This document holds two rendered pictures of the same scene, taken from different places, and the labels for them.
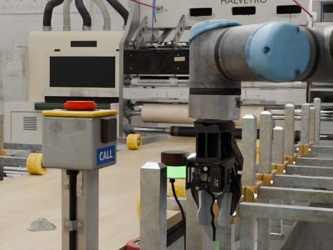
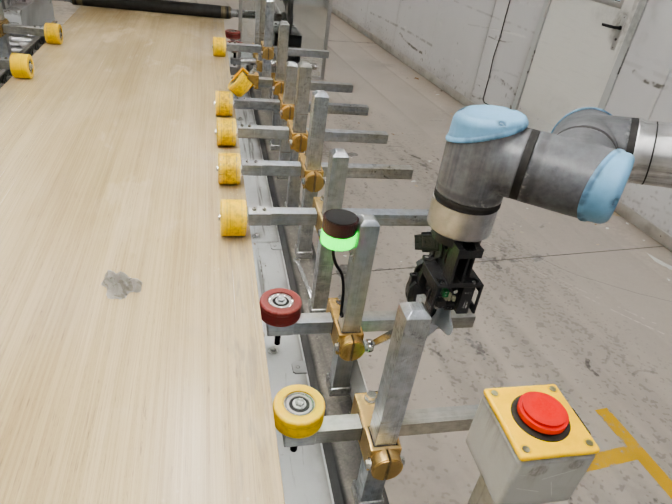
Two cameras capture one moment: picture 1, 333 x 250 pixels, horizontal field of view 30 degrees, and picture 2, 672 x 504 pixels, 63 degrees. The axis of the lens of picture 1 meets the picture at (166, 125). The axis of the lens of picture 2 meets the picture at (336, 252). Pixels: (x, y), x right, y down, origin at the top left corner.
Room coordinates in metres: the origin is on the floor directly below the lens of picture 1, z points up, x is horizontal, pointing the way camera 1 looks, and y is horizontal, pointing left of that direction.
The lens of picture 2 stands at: (0.62, 0.44, 1.55)
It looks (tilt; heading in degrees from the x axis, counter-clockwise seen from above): 33 degrees down; 325
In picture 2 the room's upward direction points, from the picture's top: 8 degrees clockwise
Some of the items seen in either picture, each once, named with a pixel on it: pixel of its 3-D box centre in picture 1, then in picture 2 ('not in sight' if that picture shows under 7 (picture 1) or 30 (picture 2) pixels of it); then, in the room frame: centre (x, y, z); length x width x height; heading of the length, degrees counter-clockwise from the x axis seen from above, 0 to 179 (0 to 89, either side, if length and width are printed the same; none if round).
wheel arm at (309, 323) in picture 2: not in sight; (373, 322); (1.27, -0.14, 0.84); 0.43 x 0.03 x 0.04; 70
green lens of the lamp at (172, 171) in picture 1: (175, 170); (338, 235); (1.27, -0.02, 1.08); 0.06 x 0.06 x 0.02
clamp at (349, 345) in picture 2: not in sight; (343, 328); (1.27, -0.07, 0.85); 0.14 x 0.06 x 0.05; 160
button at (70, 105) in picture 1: (80, 108); (541, 415); (0.77, 0.11, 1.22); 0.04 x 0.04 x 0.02
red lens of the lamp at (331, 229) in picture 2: (175, 157); (340, 223); (1.27, -0.02, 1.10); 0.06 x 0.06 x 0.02
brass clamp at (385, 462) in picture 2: not in sight; (376, 434); (1.04, 0.01, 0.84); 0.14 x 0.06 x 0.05; 160
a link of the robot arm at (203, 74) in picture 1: (216, 58); (480, 157); (1.07, -0.08, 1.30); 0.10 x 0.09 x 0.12; 34
